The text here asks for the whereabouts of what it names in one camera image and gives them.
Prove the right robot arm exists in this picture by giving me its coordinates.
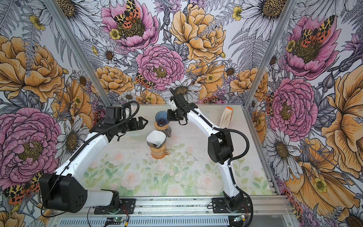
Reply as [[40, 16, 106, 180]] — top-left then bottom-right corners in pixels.
[[167, 94, 244, 211]]

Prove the orange glass pitcher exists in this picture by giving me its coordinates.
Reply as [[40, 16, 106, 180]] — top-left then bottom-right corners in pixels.
[[150, 146, 170, 159]]

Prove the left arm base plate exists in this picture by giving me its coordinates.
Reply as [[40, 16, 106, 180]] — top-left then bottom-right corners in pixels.
[[94, 198, 136, 215]]

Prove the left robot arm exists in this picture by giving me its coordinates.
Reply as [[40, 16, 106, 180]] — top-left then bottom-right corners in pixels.
[[39, 117, 148, 213]]

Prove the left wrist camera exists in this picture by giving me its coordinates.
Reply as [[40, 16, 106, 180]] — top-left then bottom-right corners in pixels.
[[104, 106, 125, 125]]

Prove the white coffee filter stack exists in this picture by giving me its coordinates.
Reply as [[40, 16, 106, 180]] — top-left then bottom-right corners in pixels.
[[219, 106, 233, 128]]

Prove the aluminium mounting rail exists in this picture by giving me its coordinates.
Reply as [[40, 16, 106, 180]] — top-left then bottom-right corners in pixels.
[[53, 195, 294, 223]]

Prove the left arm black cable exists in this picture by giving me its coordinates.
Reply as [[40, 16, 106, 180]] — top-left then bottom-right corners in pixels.
[[39, 100, 141, 218]]

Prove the blue glass dripper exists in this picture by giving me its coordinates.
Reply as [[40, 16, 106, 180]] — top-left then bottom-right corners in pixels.
[[155, 111, 169, 127]]

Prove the clear grey glass pitcher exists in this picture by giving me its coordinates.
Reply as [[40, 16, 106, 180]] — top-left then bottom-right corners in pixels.
[[160, 127, 172, 138]]

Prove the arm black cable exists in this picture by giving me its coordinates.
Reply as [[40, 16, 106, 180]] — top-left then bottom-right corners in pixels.
[[39, 100, 141, 218], [169, 87, 250, 165]]

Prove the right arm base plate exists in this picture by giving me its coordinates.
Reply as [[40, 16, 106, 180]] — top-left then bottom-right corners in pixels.
[[212, 197, 252, 214]]

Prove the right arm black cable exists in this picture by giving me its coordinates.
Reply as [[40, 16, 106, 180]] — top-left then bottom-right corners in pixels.
[[169, 87, 250, 165]]

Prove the green circuit board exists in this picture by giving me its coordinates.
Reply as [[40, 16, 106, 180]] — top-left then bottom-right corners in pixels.
[[105, 217, 126, 226]]

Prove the single white coffee filter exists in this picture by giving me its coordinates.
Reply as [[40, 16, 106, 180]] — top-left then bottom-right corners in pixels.
[[146, 130, 166, 148]]

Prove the white vented cable duct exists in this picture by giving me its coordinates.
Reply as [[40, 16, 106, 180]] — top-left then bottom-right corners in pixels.
[[54, 216, 230, 227]]

